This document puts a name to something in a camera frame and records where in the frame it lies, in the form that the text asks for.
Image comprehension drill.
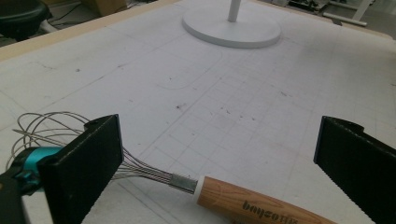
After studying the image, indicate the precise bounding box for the white round stand base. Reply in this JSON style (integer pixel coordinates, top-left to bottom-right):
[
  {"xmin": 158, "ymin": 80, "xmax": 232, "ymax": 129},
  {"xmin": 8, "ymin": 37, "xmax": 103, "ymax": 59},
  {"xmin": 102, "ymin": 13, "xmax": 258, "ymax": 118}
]
[{"xmin": 181, "ymin": 0, "xmax": 282, "ymax": 49}]

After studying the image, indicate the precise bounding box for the black round chair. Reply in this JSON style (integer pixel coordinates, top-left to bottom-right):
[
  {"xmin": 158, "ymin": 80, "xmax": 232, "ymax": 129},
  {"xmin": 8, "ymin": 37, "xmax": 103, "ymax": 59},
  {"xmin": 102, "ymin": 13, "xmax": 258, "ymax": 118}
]
[{"xmin": 0, "ymin": 0, "xmax": 59, "ymax": 42}]

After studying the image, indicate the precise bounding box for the white grid mat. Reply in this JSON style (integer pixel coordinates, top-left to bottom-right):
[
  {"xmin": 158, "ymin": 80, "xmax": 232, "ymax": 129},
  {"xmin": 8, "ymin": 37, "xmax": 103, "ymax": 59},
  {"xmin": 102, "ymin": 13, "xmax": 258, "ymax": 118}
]
[{"xmin": 0, "ymin": 0, "xmax": 396, "ymax": 224}]

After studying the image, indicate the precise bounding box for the wire whisk with wooden handle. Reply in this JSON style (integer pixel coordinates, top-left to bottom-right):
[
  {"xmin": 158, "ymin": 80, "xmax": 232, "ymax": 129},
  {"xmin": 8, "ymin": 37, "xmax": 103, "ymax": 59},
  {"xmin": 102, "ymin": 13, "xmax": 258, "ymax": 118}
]
[{"xmin": 5, "ymin": 111, "xmax": 339, "ymax": 224}]

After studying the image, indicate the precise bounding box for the white metal frame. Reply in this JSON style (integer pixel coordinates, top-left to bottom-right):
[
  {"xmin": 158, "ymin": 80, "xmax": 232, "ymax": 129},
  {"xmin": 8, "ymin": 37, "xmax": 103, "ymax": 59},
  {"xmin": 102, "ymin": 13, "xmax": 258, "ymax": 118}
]
[{"xmin": 321, "ymin": 0, "xmax": 375, "ymax": 28}]

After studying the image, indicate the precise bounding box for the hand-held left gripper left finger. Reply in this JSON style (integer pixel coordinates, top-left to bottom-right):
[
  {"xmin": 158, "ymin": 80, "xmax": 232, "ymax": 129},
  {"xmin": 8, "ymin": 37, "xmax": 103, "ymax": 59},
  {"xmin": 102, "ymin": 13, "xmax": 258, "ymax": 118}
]
[{"xmin": 36, "ymin": 113, "xmax": 124, "ymax": 224}]

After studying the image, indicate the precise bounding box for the brown cardboard box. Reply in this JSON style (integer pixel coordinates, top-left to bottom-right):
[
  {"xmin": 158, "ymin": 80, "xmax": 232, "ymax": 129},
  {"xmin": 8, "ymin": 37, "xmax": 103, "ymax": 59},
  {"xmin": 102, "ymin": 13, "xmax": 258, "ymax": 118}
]
[{"xmin": 81, "ymin": 0, "xmax": 129, "ymax": 18}]

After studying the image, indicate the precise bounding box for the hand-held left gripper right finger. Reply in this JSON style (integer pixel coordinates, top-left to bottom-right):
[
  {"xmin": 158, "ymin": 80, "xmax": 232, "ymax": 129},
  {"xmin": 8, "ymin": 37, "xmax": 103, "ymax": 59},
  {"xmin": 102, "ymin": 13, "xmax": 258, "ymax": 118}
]
[{"xmin": 313, "ymin": 115, "xmax": 396, "ymax": 224}]

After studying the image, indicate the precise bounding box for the black cable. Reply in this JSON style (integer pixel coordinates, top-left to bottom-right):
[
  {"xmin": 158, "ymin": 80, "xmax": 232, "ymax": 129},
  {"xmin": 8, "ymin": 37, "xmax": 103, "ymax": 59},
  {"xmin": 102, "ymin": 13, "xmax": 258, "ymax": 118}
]
[{"xmin": 48, "ymin": 2, "xmax": 83, "ymax": 24}]

